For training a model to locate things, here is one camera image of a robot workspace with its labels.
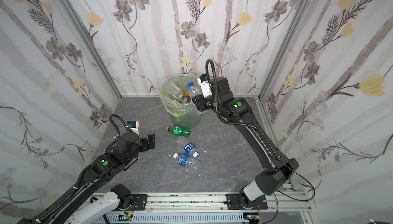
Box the green lined waste bin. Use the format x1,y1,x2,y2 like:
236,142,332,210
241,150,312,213
160,74,201,128

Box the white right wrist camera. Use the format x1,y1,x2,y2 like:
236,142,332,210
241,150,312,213
198,74,212,98

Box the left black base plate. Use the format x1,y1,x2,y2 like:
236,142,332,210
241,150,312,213
131,194,148,211

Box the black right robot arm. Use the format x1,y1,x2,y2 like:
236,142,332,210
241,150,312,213
192,59,299,208

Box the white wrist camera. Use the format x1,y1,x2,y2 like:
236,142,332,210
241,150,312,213
126,121,139,136
198,74,212,98

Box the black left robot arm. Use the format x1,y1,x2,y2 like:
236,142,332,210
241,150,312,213
19,114,156,224

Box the clear bottle blue label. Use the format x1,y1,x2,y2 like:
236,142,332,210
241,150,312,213
173,153,201,170
188,82,202,102
176,137,199,158

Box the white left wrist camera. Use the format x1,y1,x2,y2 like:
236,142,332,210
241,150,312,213
126,121,139,136

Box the orange red tea bottle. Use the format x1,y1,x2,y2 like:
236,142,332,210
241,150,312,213
183,90,190,100

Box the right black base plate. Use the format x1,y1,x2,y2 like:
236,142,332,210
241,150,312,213
224,193,268,210

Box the white slotted cable duct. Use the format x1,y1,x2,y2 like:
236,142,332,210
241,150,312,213
106,213,249,224

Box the aluminium mounting rail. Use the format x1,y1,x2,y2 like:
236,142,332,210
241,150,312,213
127,191,312,214

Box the green bottle yellow cap top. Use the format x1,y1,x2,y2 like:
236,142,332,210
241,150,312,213
166,126,190,137

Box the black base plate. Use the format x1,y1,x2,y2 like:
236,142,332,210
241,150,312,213
224,193,268,210
131,194,148,211

